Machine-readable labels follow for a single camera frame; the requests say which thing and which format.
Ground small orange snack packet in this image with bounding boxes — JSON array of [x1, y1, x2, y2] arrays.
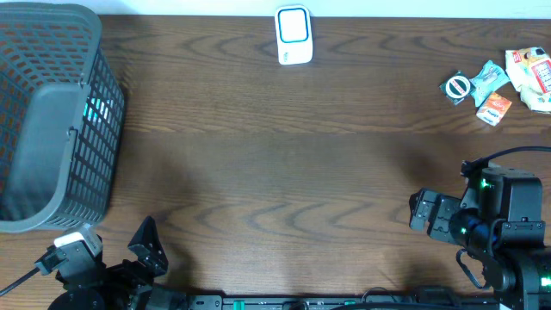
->
[[476, 92, 512, 127]]

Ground green round-label ointment box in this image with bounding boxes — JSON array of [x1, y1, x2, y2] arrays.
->
[[439, 71, 474, 105]]

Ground teal wet wipes pack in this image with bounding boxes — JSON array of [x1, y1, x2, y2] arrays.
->
[[470, 60, 510, 108]]

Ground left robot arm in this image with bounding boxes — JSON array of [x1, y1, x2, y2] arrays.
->
[[50, 216, 189, 310]]

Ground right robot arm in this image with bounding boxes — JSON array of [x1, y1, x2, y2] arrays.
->
[[409, 189, 550, 309]]

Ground white barcode scanner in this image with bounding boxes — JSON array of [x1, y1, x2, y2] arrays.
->
[[275, 5, 313, 65]]

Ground grey plastic mesh basket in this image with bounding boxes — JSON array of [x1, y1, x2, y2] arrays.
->
[[1, 3, 126, 233]]

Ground left black cable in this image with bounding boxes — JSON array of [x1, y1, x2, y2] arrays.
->
[[0, 266, 42, 299]]

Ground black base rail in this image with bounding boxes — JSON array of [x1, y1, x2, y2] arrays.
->
[[187, 294, 503, 310]]

